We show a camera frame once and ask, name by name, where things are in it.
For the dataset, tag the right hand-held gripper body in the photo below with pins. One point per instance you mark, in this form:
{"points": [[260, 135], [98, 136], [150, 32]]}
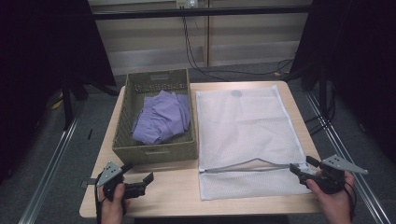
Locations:
{"points": [[331, 183]]}

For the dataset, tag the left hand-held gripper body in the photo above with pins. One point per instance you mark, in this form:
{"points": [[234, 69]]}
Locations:
{"points": [[109, 174]]}

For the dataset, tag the green woven basket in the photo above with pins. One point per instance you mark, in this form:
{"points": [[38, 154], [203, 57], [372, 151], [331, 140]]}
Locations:
{"points": [[130, 112]]}

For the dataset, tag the purple garment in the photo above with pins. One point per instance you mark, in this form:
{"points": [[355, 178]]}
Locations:
{"points": [[162, 118]]}

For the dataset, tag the white mesh laundry bag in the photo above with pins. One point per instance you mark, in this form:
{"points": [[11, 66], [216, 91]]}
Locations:
{"points": [[249, 130]]}

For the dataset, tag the person's right hand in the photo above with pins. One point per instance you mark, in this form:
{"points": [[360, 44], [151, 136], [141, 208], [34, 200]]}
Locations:
{"points": [[337, 205]]}

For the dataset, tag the person's left hand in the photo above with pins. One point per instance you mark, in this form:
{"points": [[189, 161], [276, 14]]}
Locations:
{"points": [[113, 210]]}

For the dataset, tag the grey tape strip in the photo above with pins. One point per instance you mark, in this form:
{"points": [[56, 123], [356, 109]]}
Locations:
{"points": [[88, 183]]}

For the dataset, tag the black metal stand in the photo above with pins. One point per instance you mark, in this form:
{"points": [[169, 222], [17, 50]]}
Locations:
{"points": [[67, 105]]}

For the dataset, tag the black curtain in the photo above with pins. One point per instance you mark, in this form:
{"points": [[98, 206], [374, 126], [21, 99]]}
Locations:
{"points": [[40, 62], [358, 62]]}

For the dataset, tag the black horizontal bar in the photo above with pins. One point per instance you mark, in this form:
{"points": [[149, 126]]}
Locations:
{"points": [[186, 13]]}

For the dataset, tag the metal floor rail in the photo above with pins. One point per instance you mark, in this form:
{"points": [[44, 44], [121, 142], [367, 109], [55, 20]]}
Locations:
{"points": [[53, 155], [348, 155]]}

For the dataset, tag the wall socket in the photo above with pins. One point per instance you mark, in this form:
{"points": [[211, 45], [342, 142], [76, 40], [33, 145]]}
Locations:
{"points": [[186, 3]]}

